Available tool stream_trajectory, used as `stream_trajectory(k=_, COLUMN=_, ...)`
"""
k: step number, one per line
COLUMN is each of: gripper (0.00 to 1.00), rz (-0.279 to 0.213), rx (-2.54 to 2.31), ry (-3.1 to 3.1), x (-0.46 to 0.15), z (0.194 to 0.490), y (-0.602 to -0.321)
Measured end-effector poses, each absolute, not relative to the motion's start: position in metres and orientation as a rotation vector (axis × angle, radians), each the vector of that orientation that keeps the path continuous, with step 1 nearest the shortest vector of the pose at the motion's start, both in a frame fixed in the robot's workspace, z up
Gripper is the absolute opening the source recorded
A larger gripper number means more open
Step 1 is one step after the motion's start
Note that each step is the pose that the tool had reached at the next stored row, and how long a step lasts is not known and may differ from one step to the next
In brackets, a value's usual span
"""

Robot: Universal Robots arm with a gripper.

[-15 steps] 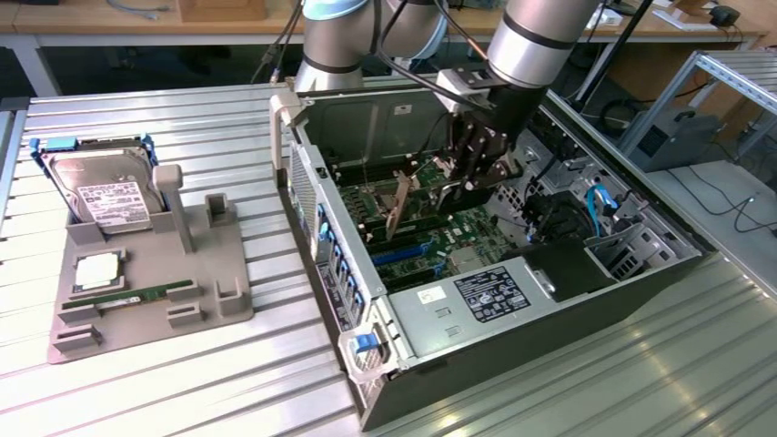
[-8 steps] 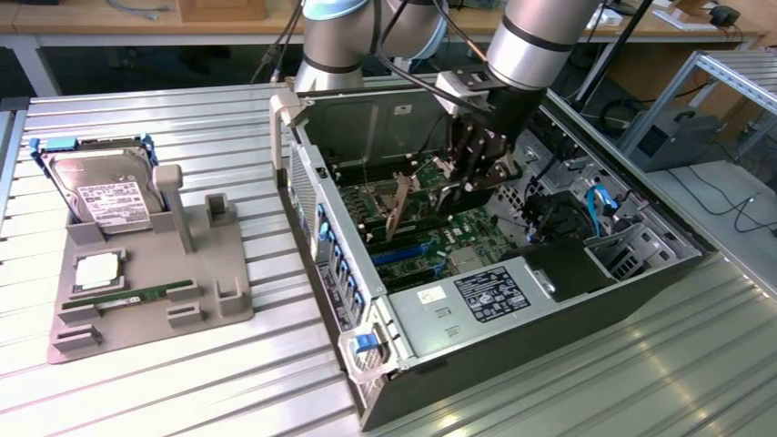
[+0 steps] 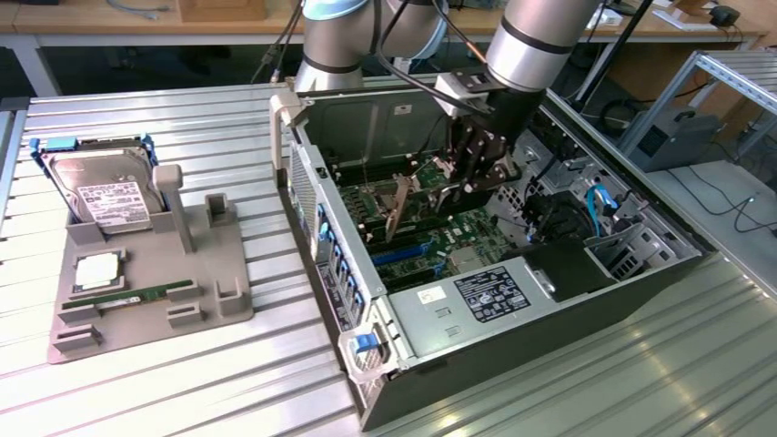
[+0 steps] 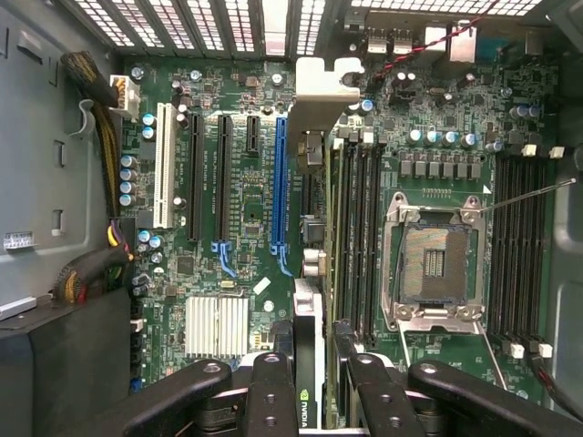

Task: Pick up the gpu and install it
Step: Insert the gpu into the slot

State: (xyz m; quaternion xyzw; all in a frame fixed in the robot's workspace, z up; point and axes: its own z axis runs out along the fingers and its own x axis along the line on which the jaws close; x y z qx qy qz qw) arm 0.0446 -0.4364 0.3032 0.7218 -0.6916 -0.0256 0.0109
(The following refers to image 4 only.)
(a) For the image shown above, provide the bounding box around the silver finned heat sink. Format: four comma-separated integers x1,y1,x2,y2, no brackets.
184,295,251,360

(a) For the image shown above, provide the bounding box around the metal socket cover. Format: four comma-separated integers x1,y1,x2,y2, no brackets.
392,303,509,391

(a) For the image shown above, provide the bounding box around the CPU socket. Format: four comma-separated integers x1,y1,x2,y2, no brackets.
381,190,492,334

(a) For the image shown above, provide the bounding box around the black RAM slot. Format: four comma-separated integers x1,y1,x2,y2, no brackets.
357,131,372,347
519,144,537,351
494,154,508,338
369,131,385,347
344,136,359,347
506,154,525,360
532,145,566,360

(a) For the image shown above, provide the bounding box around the black plastic shroud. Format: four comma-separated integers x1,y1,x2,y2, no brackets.
0,290,134,437

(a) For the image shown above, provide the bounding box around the green motherboard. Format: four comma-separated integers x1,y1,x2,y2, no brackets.
118,54,560,409

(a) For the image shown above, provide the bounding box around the blue expansion slot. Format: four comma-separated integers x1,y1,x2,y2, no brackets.
269,117,290,257

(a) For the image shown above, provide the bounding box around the open grey PC case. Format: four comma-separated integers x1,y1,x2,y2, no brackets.
0,0,583,437

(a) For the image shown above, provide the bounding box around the white expansion slot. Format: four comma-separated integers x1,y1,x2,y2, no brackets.
152,102,179,231

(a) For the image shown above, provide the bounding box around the thin metal locking lever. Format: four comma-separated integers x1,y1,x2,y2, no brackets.
480,178,578,215

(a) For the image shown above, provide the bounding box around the short black expansion slot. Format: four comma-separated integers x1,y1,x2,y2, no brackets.
244,115,262,156

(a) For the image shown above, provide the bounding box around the grey metal power supply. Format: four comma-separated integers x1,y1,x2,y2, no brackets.
0,0,122,320

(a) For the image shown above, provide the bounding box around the white power connector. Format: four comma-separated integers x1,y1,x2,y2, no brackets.
107,74,142,122

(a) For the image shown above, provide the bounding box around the braided multicolour power cable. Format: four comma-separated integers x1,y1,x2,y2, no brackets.
52,218,137,305

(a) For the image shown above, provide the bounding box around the red black twisted wire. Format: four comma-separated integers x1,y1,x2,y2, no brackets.
363,0,502,90

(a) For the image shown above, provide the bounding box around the braided yellow black power cable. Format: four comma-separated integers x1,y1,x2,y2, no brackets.
60,49,123,219

